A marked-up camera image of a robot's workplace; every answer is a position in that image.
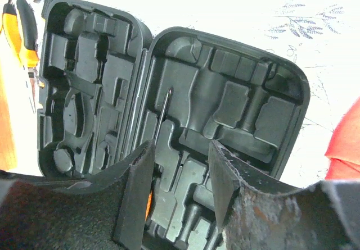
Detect orange long-nose pliers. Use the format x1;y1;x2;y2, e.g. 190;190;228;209
0;0;40;68

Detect black plastic tool case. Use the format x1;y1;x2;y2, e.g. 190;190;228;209
38;0;310;249

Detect red cloth bag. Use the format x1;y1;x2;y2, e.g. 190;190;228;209
325;100;360;180

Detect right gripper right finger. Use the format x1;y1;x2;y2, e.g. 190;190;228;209
209;141;359;249

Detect wooden compartment tray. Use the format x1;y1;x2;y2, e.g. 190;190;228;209
1;33;17;171

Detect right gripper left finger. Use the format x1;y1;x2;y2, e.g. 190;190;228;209
1;141;155;249

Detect large orange screwdriver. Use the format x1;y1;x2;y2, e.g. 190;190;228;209
145;88;173;222

